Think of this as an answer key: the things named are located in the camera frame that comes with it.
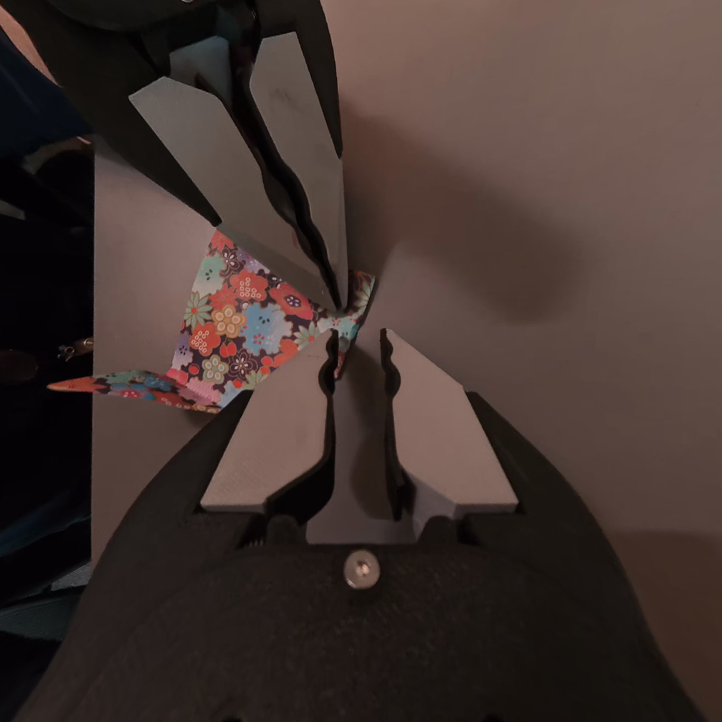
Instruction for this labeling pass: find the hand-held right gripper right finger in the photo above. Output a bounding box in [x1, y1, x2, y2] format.
[379, 328, 520, 539]

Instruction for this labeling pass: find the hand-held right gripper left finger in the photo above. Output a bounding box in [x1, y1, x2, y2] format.
[200, 329, 340, 522]

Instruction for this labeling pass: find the person's left forearm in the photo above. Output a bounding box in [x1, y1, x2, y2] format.
[0, 8, 60, 88]

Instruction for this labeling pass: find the floral origami paper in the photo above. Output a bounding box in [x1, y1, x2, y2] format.
[47, 228, 376, 415]

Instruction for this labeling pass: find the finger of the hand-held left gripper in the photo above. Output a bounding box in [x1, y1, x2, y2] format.
[247, 30, 349, 309]
[129, 36, 342, 308]

